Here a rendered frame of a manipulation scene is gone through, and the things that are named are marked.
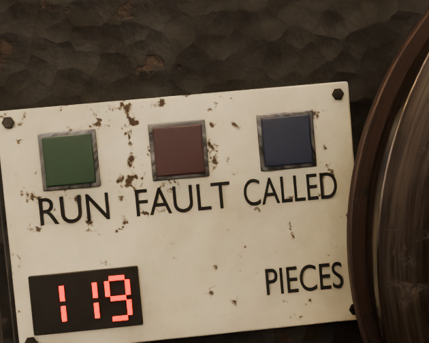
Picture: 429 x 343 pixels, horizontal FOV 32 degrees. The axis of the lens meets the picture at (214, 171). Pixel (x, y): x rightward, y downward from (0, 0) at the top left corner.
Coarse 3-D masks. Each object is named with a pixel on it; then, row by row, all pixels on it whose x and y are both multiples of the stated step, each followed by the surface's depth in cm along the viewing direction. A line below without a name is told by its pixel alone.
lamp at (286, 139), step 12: (264, 120) 54; (276, 120) 54; (288, 120) 54; (300, 120) 54; (264, 132) 54; (276, 132) 54; (288, 132) 54; (300, 132) 54; (264, 144) 54; (276, 144) 54; (288, 144) 54; (300, 144) 54; (264, 156) 54; (276, 156) 54; (288, 156) 54; (300, 156) 54; (312, 156) 54
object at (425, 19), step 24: (408, 48) 48; (384, 96) 48; (384, 120) 48; (360, 144) 48; (360, 168) 48; (360, 192) 48; (360, 216) 48; (360, 240) 48; (360, 264) 48; (360, 288) 49; (360, 312) 49
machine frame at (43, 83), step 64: (0, 0) 55; (64, 0) 55; (128, 0) 55; (192, 0) 56; (256, 0) 56; (320, 0) 56; (384, 0) 57; (0, 64) 55; (64, 64) 55; (128, 64) 56; (192, 64) 56; (256, 64) 56; (320, 64) 57; (384, 64) 57; (0, 192) 56; (0, 256) 64; (0, 320) 65
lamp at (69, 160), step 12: (48, 144) 53; (60, 144) 53; (72, 144) 53; (84, 144) 53; (48, 156) 53; (60, 156) 53; (72, 156) 53; (84, 156) 53; (48, 168) 53; (60, 168) 53; (72, 168) 53; (84, 168) 53; (48, 180) 53; (60, 180) 53; (72, 180) 53; (84, 180) 53
